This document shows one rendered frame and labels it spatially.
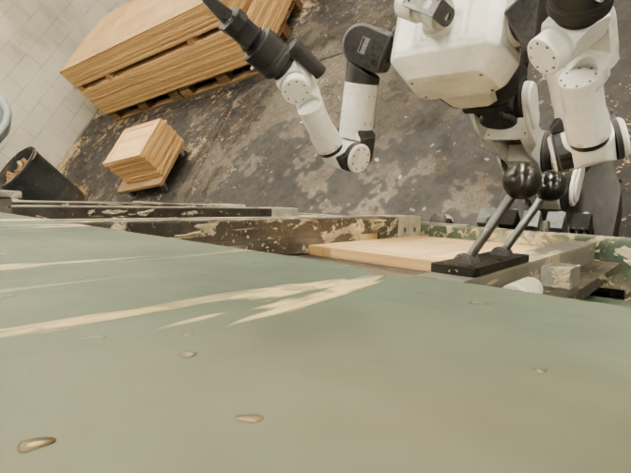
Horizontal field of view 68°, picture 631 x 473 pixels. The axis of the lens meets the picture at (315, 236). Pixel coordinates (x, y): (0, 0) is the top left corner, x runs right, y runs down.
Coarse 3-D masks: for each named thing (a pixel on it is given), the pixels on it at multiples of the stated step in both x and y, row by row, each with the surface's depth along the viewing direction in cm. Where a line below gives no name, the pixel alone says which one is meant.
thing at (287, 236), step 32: (0, 192) 50; (96, 224) 60; (128, 224) 63; (160, 224) 67; (192, 224) 71; (224, 224) 76; (256, 224) 82; (288, 224) 88; (320, 224) 96; (352, 224) 105; (384, 224) 115; (416, 224) 128
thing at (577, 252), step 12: (576, 240) 106; (516, 252) 74; (528, 252) 75; (540, 252) 76; (552, 252) 76; (564, 252) 80; (576, 252) 87; (588, 252) 98; (528, 264) 63; (540, 264) 68; (576, 264) 88; (432, 276) 48; (444, 276) 48; (456, 276) 48; (480, 276) 49; (492, 276) 52; (504, 276) 55; (516, 276) 59; (528, 276) 63
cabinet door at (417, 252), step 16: (368, 240) 108; (384, 240) 110; (400, 240) 111; (416, 240) 116; (432, 240) 119; (448, 240) 119; (464, 240) 119; (336, 256) 89; (352, 256) 86; (368, 256) 84; (384, 256) 82; (400, 256) 80; (416, 256) 81; (432, 256) 82; (448, 256) 86
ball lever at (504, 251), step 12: (552, 180) 56; (564, 180) 56; (540, 192) 57; (552, 192) 56; (564, 192) 56; (540, 204) 58; (528, 216) 59; (516, 228) 60; (492, 252) 61; (504, 252) 60
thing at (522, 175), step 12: (516, 168) 47; (528, 168) 47; (504, 180) 48; (516, 180) 47; (528, 180) 46; (540, 180) 47; (516, 192) 47; (528, 192) 47; (504, 204) 49; (492, 216) 50; (492, 228) 50; (480, 240) 51; (468, 252) 52
